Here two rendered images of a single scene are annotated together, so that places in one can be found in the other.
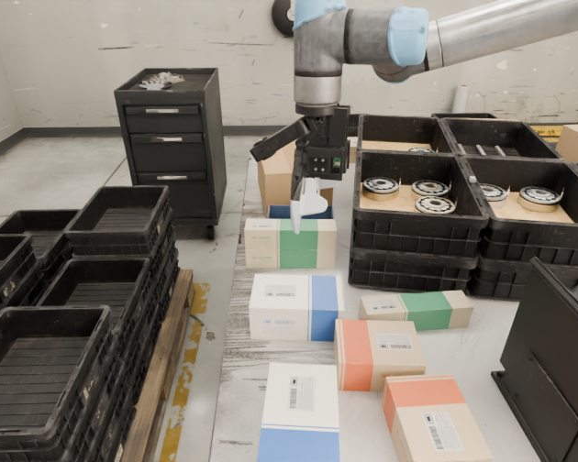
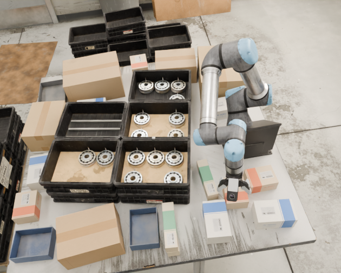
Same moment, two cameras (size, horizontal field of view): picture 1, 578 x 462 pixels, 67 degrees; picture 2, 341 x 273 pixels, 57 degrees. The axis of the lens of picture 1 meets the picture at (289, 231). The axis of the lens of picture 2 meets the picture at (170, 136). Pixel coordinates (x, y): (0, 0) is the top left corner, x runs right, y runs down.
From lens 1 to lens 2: 1.50 m
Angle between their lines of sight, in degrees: 67
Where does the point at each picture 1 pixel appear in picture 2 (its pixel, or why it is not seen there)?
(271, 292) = (220, 228)
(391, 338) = not seen: hidden behind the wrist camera
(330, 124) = not seen: hidden behind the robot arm
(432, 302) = (205, 171)
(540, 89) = not seen: outside the picture
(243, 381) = (252, 240)
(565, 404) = (258, 143)
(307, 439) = (283, 207)
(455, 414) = (260, 170)
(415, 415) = (263, 180)
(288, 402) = (273, 214)
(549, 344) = (247, 140)
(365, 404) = (250, 199)
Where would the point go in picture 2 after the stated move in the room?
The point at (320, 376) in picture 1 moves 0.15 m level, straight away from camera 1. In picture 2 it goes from (259, 205) to (230, 206)
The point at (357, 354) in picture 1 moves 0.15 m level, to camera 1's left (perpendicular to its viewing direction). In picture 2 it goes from (243, 195) to (250, 222)
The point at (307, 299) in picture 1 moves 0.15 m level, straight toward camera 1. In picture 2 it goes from (220, 213) to (249, 210)
